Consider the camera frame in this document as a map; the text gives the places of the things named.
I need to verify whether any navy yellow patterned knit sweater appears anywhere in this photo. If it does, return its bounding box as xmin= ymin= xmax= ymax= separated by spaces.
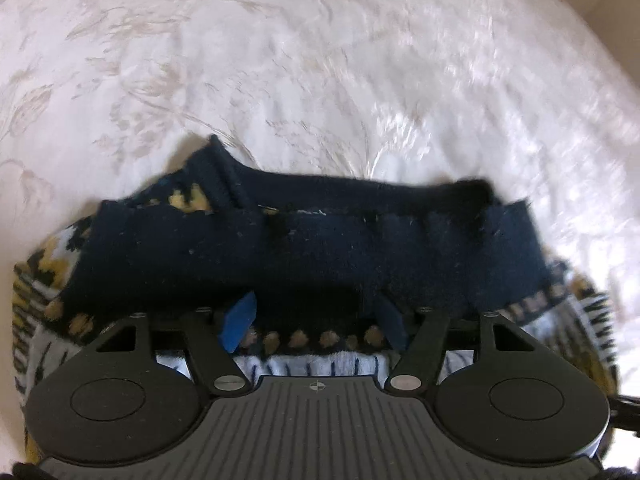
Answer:
xmin=11 ymin=140 xmax=615 ymax=479

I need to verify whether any white floral bedspread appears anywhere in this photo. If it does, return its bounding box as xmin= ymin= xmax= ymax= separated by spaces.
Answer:
xmin=0 ymin=0 xmax=640 ymax=411

